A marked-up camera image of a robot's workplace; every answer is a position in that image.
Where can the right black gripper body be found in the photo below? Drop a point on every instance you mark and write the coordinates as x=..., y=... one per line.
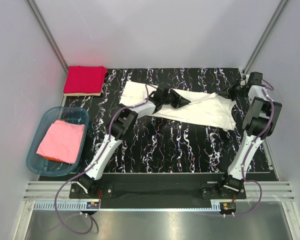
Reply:
x=239, y=89

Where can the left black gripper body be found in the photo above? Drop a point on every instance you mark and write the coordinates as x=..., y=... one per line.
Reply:
x=166, y=100

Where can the white t shirt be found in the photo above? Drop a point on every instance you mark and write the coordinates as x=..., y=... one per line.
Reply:
x=205, y=109

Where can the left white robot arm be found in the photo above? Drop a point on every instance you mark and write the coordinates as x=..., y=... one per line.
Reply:
x=121, y=124

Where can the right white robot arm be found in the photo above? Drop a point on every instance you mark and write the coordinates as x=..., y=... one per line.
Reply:
x=258, y=124

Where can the black marble pattern mat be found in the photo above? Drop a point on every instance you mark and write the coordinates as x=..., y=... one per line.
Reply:
x=158, y=145

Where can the folded beige t shirt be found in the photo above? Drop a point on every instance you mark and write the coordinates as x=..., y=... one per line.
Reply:
x=82, y=94

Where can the teal plastic basket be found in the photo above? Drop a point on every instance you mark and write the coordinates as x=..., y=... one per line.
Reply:
x=43, y=167

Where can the folded red t shirt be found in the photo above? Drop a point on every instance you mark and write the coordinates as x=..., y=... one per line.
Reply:
x=85, y=79

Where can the pink t shirt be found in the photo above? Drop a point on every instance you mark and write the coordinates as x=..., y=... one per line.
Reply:
x=62, y=141

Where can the orange garment in basket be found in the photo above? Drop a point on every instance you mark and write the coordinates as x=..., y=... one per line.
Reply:
x=52, y=159

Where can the right aluminium frame post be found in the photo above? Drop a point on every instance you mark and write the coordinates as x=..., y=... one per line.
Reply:
x=268, y=29

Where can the aluminium frame post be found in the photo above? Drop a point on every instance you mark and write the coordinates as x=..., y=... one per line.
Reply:
x=46, y=31
x=268, y=29

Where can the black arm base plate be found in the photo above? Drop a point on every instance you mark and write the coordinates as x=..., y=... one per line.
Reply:
x=171, y=189

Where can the grey slotted cable duct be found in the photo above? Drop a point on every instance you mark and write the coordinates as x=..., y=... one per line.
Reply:
x=111, y=206

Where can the left aluminium frame post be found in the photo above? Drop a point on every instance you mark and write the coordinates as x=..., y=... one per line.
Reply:
x=46, y=31

